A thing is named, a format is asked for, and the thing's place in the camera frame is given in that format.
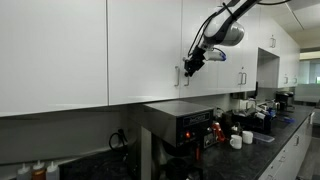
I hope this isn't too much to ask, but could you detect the stainless steel coffee brewer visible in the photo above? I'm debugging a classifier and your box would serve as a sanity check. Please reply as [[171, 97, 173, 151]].
[[128, 100, 214, 180]]

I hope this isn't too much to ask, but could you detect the black power cable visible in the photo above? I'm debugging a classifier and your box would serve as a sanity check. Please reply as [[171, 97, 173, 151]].
[[108, 128, 129, 154]]

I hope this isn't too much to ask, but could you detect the orange sauce squeeze bottle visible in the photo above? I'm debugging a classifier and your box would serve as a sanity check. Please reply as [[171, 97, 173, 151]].
[[31, 160, 46, 180]]

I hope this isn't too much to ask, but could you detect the clear squeeze bottle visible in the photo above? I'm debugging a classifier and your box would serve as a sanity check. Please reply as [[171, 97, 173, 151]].
[[17, 163, 31, 180]]

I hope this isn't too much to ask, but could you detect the black condiment organizer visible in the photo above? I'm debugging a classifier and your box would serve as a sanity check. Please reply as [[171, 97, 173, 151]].
[[231, 109, 272, 134]]

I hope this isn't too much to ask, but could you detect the far white wide cupboard door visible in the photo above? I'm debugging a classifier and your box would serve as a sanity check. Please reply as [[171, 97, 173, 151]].
[[0, 0, 108, 117]]

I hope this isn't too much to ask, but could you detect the silver left door handle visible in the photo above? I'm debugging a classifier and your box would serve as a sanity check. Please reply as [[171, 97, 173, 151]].
[[174, 66, 180, 87]]

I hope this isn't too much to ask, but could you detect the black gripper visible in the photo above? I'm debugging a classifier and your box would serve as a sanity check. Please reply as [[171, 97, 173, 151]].
[[184, 47, 205, 76]]

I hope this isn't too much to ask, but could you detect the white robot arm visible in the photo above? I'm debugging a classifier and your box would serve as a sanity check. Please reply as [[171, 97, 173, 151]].
[[184, 0, 261, 77]]

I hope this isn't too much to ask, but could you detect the clear plastic container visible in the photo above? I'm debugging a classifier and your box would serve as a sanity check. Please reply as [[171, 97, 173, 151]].
[[252, 132, 275, 143]]

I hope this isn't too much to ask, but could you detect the black coffee machine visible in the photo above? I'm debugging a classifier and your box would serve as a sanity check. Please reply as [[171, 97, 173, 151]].
[[275, 91, 295, 111]]

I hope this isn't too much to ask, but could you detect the white squeeze bottle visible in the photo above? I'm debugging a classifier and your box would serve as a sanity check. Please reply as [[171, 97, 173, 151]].
[[46, 162, 60, 180]]

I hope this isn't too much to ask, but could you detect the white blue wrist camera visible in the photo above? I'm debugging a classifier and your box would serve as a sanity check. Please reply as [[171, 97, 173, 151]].
[[205, 50, 226, 61]]

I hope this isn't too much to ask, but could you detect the white mug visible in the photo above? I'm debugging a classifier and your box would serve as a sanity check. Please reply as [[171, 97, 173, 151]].
[[230, 135, 242, 149], [242, 131, 253, 144]]

